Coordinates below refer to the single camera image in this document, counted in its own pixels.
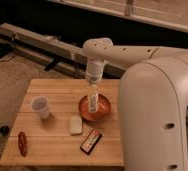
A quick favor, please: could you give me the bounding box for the small white bottle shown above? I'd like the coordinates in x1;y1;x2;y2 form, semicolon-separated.
88;84;99;113

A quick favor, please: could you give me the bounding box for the wooden board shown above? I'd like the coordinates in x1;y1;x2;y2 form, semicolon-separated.
0;79;123;166

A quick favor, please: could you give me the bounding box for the metal rail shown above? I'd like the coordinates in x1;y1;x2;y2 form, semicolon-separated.
0;22;188;126

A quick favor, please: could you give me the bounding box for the orange ceramic bowl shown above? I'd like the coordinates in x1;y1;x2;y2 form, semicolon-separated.
78;94;111;122

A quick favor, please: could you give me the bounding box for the pale yellow sponge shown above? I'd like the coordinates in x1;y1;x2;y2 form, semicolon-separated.
70;116;83;135

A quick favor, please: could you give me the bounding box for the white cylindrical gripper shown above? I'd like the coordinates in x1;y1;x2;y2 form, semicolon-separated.
86;59;104;84

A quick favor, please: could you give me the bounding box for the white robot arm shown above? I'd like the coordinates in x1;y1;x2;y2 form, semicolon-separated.
83;38;188;171

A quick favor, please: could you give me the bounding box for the white plastic cup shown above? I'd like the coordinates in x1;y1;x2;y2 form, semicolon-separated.
30;96;50;119

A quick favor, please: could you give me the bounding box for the red and black box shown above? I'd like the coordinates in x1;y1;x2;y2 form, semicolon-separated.
80;129;102;155

